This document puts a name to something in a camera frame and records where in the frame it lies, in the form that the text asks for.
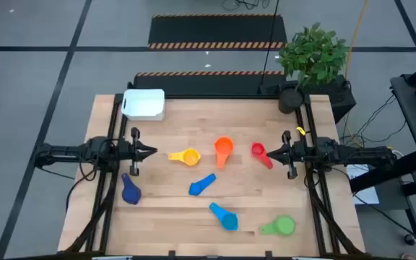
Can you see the dark blue measuring cup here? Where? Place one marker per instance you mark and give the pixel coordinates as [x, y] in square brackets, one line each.
[131, 194]

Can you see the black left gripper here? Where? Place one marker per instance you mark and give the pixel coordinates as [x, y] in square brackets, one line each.
[125, 151]

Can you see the black caster wheel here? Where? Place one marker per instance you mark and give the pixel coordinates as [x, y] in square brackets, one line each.
[409, 239]

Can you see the white plastic basket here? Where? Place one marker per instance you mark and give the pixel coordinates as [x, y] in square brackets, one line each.
[143, 104]

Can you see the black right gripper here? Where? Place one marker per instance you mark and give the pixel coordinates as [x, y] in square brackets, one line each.
[294, 153]

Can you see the black aluminium rig frame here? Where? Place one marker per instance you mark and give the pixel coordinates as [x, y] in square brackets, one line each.
[107, 224]

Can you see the black equipment box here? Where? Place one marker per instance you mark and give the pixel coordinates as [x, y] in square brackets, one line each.
[341, 101]

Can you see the small blue measuring cup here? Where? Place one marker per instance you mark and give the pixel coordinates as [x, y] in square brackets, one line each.
[197, 187]

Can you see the orange measuring cup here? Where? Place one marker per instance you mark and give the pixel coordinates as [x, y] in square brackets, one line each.
[224, 146]

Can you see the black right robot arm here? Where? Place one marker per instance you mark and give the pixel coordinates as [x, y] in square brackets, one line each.
[356, 154]

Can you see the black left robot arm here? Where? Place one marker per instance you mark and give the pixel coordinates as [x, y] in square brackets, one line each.
[67, 151]

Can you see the green measuring cup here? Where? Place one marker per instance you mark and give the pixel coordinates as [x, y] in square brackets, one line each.
[284, 225]

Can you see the black hazard-striped floor mat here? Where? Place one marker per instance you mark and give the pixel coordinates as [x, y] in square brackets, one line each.
[211, 85]
[211, 30]

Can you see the black plant pot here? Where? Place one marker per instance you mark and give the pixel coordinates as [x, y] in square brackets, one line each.
[290, 101]

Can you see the red measuring cup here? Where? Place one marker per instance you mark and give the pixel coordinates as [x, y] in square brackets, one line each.
[258, 150]

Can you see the yellow gripper tag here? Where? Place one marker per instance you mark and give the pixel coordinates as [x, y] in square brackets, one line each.
[301, 130]

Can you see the light blue measuring cup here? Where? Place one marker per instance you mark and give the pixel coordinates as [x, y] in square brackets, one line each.
[228, 220]

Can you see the green leafy plant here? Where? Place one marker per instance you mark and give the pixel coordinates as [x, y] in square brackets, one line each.
[312, 54]

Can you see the yellow measuring cup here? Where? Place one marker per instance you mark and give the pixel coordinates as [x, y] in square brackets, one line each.
[190, 157]

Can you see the white paper sheet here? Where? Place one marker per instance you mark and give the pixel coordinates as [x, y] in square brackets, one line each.
[368, 196]

